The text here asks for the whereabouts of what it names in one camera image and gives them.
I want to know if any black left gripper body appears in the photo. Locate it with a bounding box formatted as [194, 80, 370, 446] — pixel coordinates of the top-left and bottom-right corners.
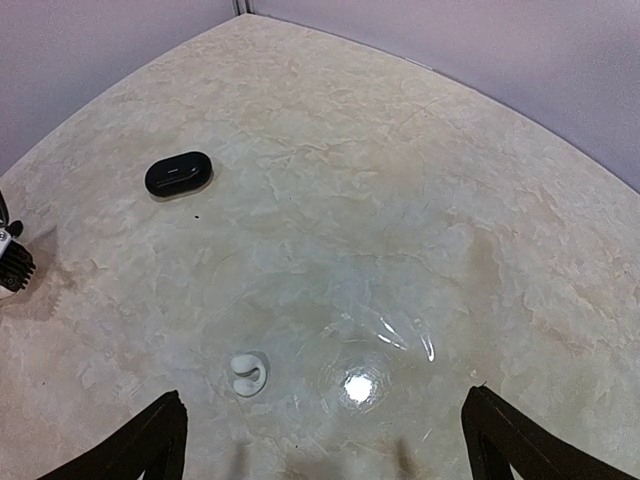
[0, 195, 36, 300]

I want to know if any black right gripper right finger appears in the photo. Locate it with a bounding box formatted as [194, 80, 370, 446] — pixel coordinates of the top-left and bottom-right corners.
[461, 386, 631, 480]

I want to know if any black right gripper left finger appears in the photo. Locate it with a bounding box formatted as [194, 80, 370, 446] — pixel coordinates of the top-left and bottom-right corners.
[43, 390, 188, 479]

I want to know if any white clip earbud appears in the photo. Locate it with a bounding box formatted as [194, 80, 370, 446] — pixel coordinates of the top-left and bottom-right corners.
[230, 351, 270, 398]

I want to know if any black oval charging case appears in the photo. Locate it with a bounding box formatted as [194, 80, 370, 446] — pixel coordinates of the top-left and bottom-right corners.
[144, 151, 214, 198]

